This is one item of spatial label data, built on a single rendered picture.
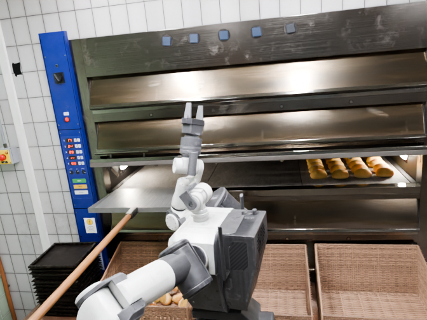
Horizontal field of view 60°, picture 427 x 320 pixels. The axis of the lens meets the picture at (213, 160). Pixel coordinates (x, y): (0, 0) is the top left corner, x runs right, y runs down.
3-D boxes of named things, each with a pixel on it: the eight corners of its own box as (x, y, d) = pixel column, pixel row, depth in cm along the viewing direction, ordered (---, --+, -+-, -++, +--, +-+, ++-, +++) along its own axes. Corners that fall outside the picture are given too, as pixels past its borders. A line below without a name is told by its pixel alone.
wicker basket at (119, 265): (126, 277, 246) (119, 240, 239) (209, 279, 235) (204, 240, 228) (90, 329, 200) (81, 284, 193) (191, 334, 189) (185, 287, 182)
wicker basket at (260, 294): (215, 282, 232) (211, 242, 225) (308, 284, 221) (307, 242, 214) (199, 338, 186) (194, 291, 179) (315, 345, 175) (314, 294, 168)
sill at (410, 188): (111, 195, 237) (110, 190, 236) (416, 189, 203) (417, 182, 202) (107, 199, 231) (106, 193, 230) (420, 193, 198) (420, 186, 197)
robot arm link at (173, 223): (193, 229, 173) (225, 216, 158) (173, 240, 163) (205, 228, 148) (182, 207, 174) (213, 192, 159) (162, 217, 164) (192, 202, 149)
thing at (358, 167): (304, 153, 278) (304, 146, 277) (372, 151, 269) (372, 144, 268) (310, 180, 221) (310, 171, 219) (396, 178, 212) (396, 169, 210)
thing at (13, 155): (6, 162, 237) (2, 146, 234) (20, 161, 235) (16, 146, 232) (-2, 165, 230) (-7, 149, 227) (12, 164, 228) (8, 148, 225)
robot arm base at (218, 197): (232, 217, 157) (251, 207, 151) (224, 240, 148) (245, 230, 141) (207, 194, 153) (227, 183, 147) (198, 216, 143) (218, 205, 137)
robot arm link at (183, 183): (201, 157, 158) (194, 182, 164) (181, 155, 155) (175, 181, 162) (205, 165, 153) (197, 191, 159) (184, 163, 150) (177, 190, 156)
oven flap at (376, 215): (113, 231, 237) (113, 200, 238) (417, 230, 203) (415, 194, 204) (110, 232, 233) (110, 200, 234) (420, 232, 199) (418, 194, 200)
